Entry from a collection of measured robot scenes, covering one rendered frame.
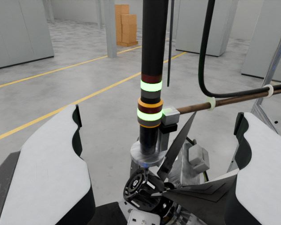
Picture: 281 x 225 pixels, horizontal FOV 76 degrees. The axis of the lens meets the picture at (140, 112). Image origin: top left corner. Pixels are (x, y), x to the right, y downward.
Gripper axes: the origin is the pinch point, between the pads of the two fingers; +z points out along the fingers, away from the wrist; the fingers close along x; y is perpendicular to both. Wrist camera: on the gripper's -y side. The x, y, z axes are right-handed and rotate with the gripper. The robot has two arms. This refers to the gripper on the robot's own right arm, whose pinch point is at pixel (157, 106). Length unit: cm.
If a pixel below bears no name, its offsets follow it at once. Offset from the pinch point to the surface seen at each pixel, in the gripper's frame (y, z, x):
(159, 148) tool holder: 18.9, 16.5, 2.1
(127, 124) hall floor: 167, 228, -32
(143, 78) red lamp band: 4.2, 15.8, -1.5
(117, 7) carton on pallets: 21, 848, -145
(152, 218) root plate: 48, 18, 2
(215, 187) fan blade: 26.9, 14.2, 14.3
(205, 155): 53, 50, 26
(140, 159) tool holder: 19.9, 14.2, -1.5
